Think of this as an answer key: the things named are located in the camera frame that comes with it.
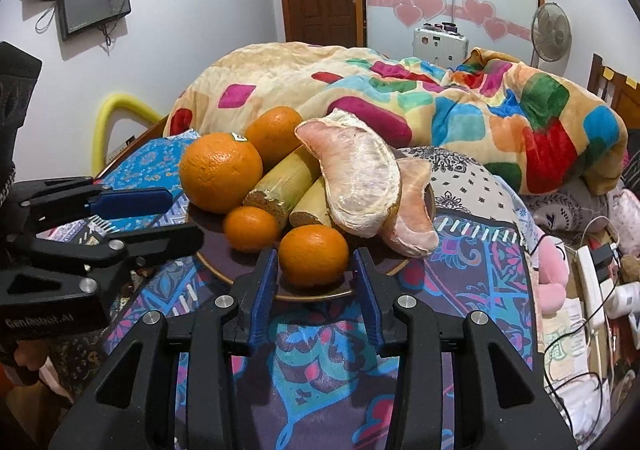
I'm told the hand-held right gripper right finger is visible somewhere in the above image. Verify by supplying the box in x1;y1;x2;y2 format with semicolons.
352;247;581;450

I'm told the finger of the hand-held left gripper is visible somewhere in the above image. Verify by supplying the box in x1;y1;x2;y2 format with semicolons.
22;223;205;281
12;175;173;231

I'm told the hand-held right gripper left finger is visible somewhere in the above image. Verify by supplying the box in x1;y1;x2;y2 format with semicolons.
47;247;279;450

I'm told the purple plate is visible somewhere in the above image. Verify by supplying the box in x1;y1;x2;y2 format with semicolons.
187;155;436;303

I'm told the small orange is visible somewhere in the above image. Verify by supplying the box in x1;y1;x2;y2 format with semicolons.
223;206;281;252
278;225;350;287

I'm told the peeled pomelo segment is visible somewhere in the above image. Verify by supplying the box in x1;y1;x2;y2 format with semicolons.
294;108;403;238
382;156;438;258

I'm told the large orange with sticker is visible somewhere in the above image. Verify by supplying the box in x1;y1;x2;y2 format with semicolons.
179;131;264;215

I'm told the sugarcane piece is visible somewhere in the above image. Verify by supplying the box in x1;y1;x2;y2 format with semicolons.
243;143;321;226
289;175;333;231

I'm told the blue patterned cloth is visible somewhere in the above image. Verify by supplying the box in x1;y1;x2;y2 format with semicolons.
50;130;546;450

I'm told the yellow foam tube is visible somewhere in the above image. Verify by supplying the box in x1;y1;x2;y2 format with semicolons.
92;93;163;176

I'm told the white paisley pillow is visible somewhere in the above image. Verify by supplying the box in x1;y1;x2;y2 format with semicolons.
395;145;526;226

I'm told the pink plush toy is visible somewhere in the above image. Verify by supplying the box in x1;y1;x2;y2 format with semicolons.
535;235;571;326

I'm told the colourful patchwork blanket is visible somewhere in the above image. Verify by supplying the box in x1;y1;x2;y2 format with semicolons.
165;41;628;196

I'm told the white power strip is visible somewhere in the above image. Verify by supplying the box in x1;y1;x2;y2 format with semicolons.
575;245;611;331

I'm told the small white cabinet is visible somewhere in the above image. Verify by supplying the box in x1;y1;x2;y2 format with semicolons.
413;26;471;66

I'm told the pink patterned pouch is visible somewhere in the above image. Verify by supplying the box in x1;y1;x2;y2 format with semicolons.
607;187;640;256

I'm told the standing fan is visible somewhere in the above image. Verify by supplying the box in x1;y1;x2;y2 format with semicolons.
530;3;572;66

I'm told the wooden headboard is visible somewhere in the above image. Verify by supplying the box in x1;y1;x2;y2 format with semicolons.
587;53;640;126

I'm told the small black wall monitor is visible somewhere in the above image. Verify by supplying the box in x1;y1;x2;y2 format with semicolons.
59;0;132;41

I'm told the black cable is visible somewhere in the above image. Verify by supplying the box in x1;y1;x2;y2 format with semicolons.
35;0;56;34

